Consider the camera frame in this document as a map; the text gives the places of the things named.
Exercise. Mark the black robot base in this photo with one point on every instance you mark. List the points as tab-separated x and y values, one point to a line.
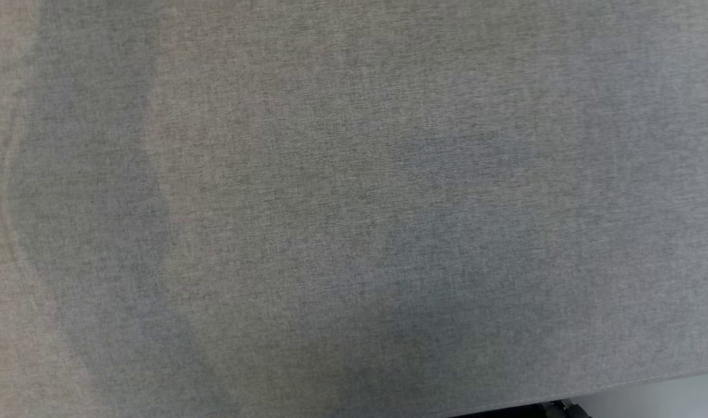
566	410

